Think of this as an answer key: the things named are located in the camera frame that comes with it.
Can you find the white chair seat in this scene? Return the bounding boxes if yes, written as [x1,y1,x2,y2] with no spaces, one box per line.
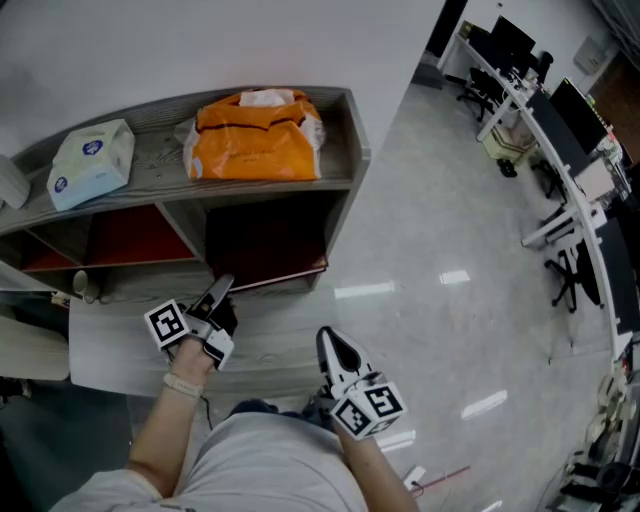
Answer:
[0,314,72,383]

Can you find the person's dark trousers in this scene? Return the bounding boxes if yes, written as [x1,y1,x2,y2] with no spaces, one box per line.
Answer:
[228,397,335,432]

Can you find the person's left hand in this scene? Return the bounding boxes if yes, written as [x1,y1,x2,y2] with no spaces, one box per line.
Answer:
[167,335,218,390]

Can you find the orange plastic bag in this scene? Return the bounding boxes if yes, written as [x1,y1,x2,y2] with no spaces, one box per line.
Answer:
[174,88,327,182]

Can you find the red floor cable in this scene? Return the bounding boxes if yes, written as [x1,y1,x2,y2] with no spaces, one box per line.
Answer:
[419,465,473,489]

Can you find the black office chair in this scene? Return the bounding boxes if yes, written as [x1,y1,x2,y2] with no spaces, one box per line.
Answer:
[533,49,556,87]
[529,159,569,204]
[543,239,605,316]
[444,66,507,124]

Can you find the beige cardboard box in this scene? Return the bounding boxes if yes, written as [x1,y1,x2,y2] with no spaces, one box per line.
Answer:
[571,159,616,204]

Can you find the black computer monitor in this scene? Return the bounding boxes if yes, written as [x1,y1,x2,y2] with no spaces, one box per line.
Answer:
[548,77,611,157]
[524,89,592,178]
[489,14,538,69]
[596,216,640,337]

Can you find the thin black cable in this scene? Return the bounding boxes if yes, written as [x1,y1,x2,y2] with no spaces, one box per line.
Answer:
[199,394,217,432]

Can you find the person's left forearm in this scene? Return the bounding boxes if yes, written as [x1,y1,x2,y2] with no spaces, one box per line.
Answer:
[126,387,204,500]

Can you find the person's white shirt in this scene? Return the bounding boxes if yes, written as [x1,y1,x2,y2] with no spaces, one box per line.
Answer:
[49,412,372,512]

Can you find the grey wall panel box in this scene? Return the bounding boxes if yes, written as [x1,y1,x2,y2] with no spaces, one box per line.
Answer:
[572,36,614,77]

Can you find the beige wristband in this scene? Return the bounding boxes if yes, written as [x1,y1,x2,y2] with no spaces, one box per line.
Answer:
[161,372,206,400]

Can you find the person's right forearm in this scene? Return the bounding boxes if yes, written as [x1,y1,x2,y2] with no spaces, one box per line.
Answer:
[339,430,420,512]

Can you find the pale yellow storage box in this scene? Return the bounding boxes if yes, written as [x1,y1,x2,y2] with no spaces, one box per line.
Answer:
[481,124,537,162]

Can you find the long white office desk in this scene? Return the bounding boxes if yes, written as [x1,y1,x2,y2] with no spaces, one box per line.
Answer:
[436,32,640,362]

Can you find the pale blue tissue pack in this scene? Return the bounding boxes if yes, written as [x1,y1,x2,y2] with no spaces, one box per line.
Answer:
[46,118,137,213]

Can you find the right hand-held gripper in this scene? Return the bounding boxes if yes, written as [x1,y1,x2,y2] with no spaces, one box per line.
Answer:
[313,326,409,442]

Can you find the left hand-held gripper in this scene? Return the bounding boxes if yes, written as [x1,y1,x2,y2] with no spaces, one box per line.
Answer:
[143,273,240,372]

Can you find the white power strip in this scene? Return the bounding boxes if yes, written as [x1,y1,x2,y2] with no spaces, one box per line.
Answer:
[401,464,428,492]

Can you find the grey wooden shelf cabinet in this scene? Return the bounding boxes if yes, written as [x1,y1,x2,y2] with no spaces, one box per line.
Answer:
[0,85,372,302]

